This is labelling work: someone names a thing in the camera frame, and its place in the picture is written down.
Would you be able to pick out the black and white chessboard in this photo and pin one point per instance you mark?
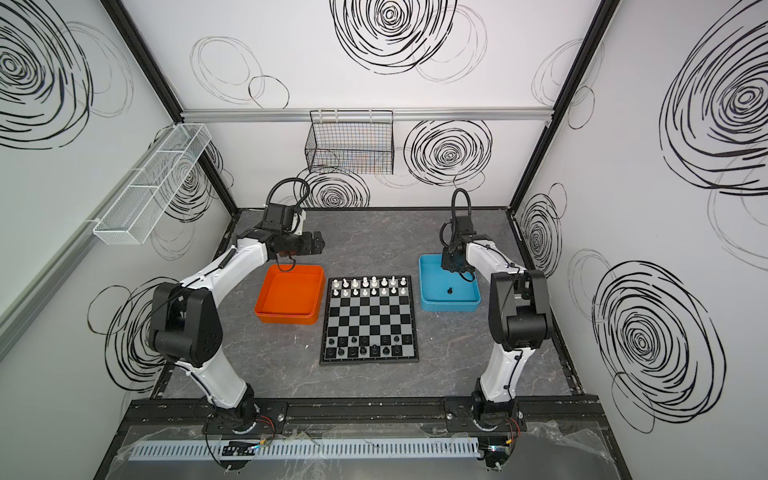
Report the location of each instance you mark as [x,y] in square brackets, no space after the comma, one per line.
[369,325]

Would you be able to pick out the white mesh shelf basket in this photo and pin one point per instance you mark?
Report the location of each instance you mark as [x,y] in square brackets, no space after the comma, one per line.
[155,182]

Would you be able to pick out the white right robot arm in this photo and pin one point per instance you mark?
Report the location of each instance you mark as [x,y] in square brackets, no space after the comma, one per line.
[519,312]

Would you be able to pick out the white slotted cable duct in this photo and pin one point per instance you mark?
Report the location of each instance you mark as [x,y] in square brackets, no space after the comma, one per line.
[304,449]

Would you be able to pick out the aluminium wall rail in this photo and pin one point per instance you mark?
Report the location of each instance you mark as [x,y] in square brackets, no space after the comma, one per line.
[253,115]

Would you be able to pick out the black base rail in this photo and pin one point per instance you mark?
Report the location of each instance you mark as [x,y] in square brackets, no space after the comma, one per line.
[453,413]

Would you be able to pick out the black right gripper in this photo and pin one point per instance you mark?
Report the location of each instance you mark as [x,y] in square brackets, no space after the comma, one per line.
[452,264]

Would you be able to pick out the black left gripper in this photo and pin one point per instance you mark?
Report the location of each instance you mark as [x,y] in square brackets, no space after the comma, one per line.
[312,243]

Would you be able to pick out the blue plastic tray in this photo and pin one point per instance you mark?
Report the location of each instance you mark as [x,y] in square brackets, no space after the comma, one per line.
[444,291]

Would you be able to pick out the black wire basket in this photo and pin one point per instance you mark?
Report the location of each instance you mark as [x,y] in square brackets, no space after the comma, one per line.
[357,147]

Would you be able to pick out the black vertical frame post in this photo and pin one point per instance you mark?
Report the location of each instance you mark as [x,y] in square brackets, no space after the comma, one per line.
[131,36]

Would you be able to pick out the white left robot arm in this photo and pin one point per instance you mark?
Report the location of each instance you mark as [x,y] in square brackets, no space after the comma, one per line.
[185,328]

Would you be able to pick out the black right frame post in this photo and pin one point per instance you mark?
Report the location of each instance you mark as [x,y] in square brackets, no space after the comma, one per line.
[583,59]

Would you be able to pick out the orange plastic tray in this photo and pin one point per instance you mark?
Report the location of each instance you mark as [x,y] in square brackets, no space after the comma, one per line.
[291,297]

